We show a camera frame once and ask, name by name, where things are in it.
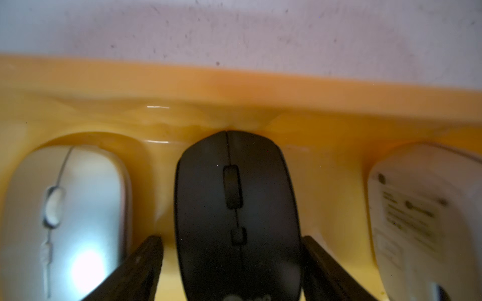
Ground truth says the white mouse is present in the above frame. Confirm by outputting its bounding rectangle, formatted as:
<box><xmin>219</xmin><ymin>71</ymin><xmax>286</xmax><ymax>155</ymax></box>
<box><xmin>367</xmin><ymin>143</ymin><xmax>481</xmax><ymax>300</ymax></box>

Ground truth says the yellow plastic storage box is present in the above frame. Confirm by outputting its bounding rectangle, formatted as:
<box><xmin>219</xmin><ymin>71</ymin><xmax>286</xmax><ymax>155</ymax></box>
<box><xmin>1</xmin><ymin>54</ymin><xmax>481</xmax><ymax>300</ymax></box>

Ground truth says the black mouse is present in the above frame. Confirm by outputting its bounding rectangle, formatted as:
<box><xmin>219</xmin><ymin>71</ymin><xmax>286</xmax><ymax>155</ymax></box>
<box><xmin>174</xmin><ymin>130</ymin><xmax>303</xmax><ymax>300</ymax></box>

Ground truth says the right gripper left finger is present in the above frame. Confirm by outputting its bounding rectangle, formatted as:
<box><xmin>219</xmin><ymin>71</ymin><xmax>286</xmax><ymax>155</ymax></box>
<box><xmin>84</xmin><ymin>235</ymin><xmax>164</xmax><ymax>301</ymax></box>

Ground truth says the silver mouse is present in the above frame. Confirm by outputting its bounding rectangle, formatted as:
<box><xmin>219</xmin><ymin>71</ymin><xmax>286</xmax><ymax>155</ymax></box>
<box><xmin>1</xmin><ymin>145</ymin><xmax>131</xmax><ymax>300</ymax></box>

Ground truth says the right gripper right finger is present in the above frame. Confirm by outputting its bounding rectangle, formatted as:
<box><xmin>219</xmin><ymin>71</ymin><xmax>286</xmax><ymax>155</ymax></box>
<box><xmin>303</xmin><ymin>236</ymin><xmax>375</xmax><ymax>301</ymax></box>

